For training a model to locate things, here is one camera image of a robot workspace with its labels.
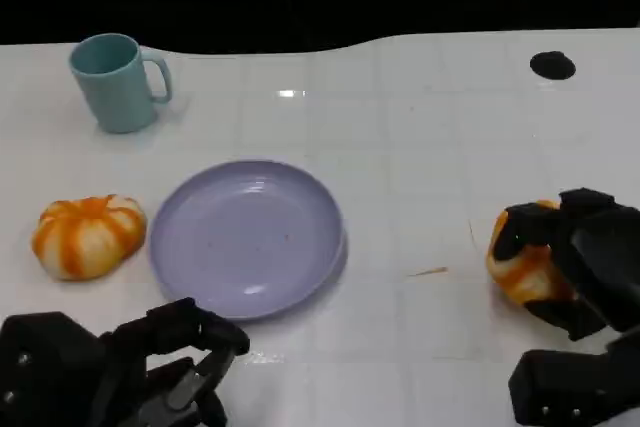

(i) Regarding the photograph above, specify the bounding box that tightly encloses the black round table grommet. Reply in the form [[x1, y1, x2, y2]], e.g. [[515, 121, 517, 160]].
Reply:
[[529, 51, 576, 80]]

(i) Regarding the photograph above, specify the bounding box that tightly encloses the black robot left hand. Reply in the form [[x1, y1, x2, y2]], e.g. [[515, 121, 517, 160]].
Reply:
[[97, 296, 251, 427]]

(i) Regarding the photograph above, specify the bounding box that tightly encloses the pale green mug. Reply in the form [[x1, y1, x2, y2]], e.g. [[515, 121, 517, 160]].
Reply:
[[68, 33, 174, 135]]

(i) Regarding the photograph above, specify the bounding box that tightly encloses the orange and white bread roll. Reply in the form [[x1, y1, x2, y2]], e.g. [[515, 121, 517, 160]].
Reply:
[[31, 194, 149, 282], [486, 200, 576, 306]]

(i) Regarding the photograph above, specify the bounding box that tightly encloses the lilac plate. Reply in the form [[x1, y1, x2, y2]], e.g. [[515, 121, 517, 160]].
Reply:
[[148, 160, 348, 322]]

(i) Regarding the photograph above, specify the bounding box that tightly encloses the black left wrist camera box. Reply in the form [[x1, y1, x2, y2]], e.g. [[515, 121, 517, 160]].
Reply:
[[0, 312, 114, 427]]

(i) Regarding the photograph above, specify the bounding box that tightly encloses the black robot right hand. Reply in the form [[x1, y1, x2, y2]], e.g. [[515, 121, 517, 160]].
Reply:
[[492, 188, 640, 343]]

